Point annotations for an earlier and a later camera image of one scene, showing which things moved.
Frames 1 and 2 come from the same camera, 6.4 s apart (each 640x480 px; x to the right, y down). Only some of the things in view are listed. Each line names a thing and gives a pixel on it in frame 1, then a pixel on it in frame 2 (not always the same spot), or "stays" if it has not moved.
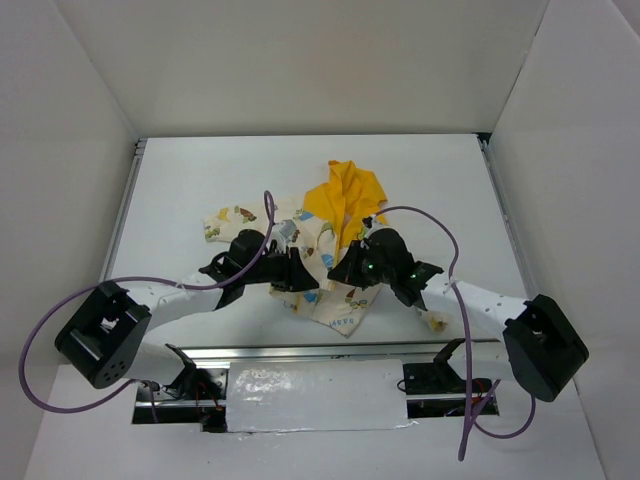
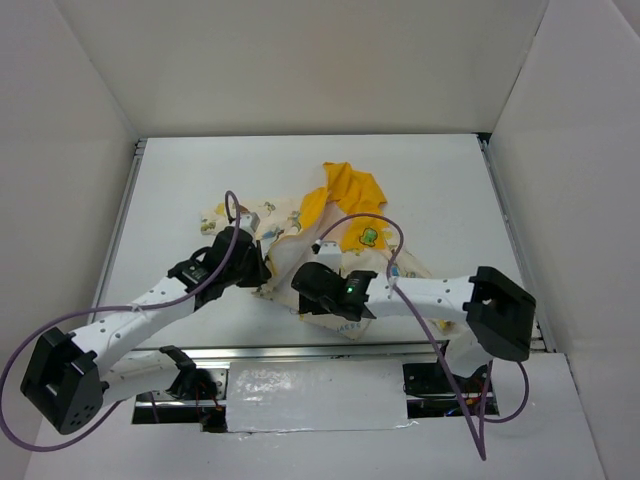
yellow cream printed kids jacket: x=323 y=226 stays
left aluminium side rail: x=118 y=231 stays
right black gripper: x=353 y=261 -> x=301 y=288
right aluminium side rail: x=509 y=215 stays
